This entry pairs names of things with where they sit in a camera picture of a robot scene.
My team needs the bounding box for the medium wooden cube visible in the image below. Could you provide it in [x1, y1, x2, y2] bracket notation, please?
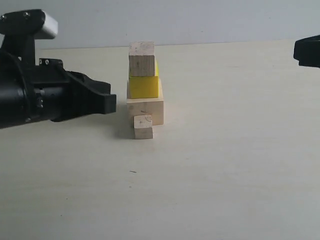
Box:
[128, 41, 156, 77]

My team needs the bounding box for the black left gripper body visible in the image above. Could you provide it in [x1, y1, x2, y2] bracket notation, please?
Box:
[17, 58, 83, 123]

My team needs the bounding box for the small wooden cube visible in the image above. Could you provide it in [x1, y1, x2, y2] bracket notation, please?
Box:
[133, 114, 154, 140]

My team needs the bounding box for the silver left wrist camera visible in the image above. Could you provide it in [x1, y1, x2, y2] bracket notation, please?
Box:
[0, 9, 59, 66]

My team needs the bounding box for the yellow cube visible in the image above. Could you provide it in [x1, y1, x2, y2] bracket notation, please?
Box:
[128, 60, 160, 99]

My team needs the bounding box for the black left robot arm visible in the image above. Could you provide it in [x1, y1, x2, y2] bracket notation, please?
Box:
[0, 50, 117, 129]

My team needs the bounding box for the large wooden cube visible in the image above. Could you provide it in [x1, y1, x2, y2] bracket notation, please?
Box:
[126, 79, 165, 127]

